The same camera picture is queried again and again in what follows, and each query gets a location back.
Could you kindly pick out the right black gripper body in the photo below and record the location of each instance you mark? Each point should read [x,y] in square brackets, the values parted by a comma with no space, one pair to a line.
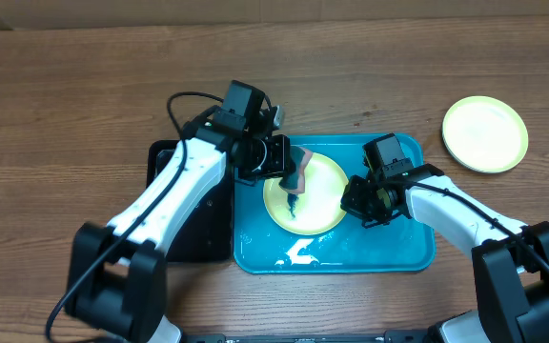
[367,202]

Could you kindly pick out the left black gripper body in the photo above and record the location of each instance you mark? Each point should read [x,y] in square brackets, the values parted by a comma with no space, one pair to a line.
[268,158]

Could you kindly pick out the pink green sponge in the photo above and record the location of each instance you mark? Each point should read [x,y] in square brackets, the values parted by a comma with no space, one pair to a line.
[294,179]

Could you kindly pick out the black water tray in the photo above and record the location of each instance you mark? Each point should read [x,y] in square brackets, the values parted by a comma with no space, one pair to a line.
[192,221]

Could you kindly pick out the yellow plate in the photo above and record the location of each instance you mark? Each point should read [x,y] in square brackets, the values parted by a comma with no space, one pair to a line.
[315,211]
[484,134]

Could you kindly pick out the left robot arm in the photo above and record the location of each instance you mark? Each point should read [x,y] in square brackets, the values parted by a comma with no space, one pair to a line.
[118,274]

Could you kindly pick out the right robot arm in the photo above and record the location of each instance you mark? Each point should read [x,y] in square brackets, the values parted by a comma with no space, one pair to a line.
[510,258]

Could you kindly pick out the teal plastic tray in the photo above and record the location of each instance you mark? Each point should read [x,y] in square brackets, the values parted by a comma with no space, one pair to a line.
[262,246]

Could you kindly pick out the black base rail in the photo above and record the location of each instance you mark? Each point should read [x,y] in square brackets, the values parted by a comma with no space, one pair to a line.
[391,336]

